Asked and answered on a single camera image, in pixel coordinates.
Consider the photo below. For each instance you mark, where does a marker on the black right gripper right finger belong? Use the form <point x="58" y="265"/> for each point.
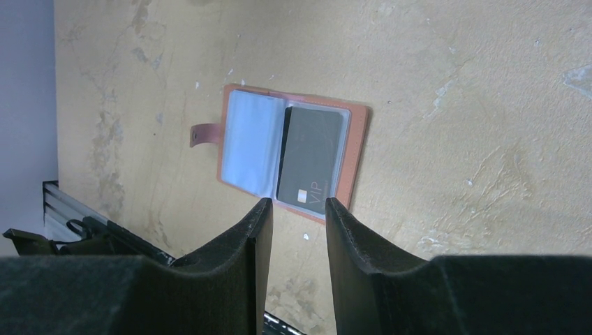
<point x="379" y="288"/>

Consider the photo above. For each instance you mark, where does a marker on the aluminium frame rail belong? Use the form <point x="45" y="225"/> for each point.
<point x="59" y="208"/>

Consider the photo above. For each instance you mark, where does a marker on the pink leather card holder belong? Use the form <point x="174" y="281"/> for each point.
<point x="249" y="137"/>

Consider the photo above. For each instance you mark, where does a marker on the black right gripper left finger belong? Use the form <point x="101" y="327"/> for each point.
<point x="217" y="289"/>

